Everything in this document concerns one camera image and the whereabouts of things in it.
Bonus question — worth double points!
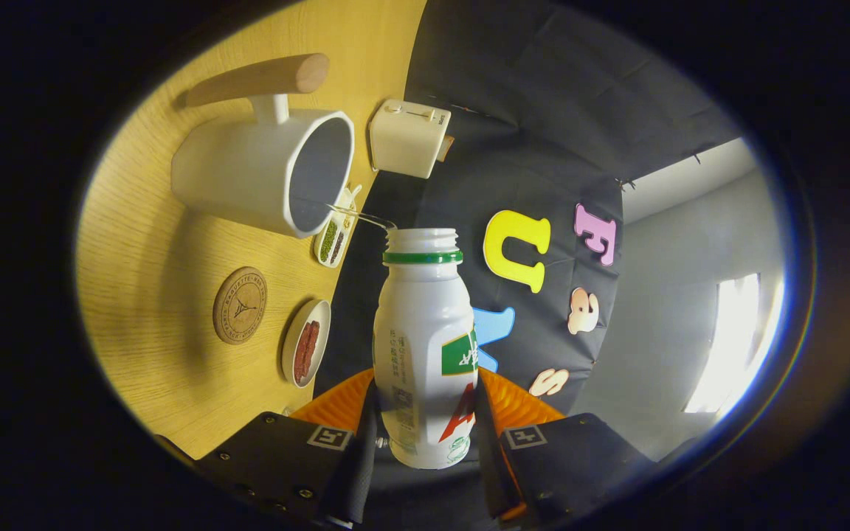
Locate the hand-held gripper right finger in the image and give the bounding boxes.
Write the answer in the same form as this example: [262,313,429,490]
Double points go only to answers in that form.
[473,367,656,529]

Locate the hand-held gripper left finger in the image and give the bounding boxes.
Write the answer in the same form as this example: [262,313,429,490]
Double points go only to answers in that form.
[196,367,383,529]

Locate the white juice bottle green label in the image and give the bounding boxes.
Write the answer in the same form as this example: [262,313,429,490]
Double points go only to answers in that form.
[373,227,480,471]

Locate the round cork coaster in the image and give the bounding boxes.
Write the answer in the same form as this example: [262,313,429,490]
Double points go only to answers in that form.
[212,266,269,345]

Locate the clear poured juice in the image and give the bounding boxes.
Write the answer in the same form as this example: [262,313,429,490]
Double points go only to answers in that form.
[325,204,398,231]

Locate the white cup wooden handle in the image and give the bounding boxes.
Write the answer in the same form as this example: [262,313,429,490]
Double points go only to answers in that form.
[171,53,356,239]

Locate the red meat slices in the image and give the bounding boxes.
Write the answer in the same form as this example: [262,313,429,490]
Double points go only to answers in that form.
[293,320,320,384]

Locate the white round plate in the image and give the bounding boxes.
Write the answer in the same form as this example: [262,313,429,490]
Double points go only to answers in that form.
[281,299,332,389]

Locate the white divided snack dish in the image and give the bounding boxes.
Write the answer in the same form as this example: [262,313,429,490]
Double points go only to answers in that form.
[314,184,363,268]

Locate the wooden table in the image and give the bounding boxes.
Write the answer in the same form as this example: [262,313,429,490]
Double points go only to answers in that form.
[75,0,429,462]

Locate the cream toaster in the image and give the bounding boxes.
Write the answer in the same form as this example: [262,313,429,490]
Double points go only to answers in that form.
[368,98,452,180]

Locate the black backdrop cloth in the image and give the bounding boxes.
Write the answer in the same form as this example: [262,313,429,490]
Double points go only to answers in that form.
[314,0,743,517]

